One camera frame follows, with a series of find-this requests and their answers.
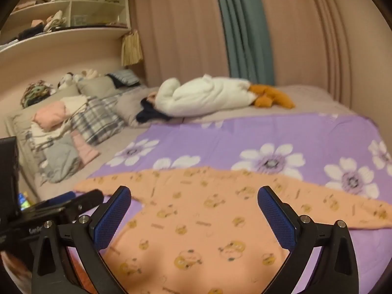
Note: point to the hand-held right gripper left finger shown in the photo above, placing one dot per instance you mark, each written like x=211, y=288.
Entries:
x=111, y=217

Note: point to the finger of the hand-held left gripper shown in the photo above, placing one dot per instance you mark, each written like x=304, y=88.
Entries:
x=88, y=199
x=62, y=198

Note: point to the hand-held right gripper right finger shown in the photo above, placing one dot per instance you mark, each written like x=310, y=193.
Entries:
x=277, y=217

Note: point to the orange printed shirt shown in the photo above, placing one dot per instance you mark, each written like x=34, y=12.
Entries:
x=199, y=220

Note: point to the pile of clothes on shelf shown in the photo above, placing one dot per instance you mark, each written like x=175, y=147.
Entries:
x=53, y=21

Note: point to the grey crumpled cloth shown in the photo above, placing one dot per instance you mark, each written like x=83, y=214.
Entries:
x=59, y=162

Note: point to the pink folded cloth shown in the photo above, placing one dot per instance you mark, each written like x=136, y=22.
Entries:
x=85, y=148

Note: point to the plaid cloth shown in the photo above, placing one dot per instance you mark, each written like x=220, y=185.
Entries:
x=95, y=119

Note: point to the purple floral blanket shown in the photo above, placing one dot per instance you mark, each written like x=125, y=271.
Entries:
x=275, y=134

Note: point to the pink garment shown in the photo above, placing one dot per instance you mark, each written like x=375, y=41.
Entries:
x=50, y=115

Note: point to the dark navy cloth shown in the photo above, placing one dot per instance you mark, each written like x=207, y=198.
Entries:
x=150, y=113

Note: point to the colourful patterned cloth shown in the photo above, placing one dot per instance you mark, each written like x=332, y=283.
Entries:
x=35, y=93

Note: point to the grey pillow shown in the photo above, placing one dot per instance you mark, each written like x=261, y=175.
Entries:
x=98, y=86

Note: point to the white plush toy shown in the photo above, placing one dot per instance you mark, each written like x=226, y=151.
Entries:
x=69, y=81

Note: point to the beige bed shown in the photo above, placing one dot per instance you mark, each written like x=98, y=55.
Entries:
x=306, y=98

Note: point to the striped blue pillow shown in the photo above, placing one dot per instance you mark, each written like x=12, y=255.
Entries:
x=124, y=77

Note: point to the white padded jacket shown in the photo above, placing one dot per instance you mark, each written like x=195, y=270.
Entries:
x=199, y=95

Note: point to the yellow hanging cloth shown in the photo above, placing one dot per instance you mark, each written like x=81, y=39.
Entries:
x=131, y=49

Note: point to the teal curtain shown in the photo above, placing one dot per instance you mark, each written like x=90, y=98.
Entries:
x=242, y=30

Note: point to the pink curtain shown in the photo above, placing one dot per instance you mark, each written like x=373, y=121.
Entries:
x=177, y=21

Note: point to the cream wall shelf unit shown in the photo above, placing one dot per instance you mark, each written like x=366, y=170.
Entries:
x=61, y=39

